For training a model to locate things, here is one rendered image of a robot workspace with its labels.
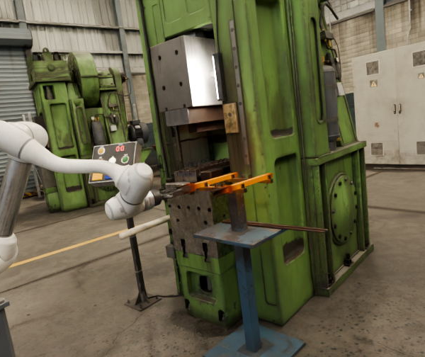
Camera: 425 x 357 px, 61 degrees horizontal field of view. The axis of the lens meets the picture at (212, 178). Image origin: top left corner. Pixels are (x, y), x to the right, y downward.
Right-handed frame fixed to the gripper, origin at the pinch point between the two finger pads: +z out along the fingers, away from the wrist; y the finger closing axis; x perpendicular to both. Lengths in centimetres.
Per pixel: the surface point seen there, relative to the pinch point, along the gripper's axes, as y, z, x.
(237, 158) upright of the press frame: -7.4, 48.8, 7.4
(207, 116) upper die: -30, 50, 34
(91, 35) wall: -822, 405, 305
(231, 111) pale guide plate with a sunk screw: -6, 47, 35
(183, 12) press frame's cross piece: -36, 47, 97
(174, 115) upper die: -40, 32, 37
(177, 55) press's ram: -30, 33, 71
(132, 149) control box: -78, 23, 19
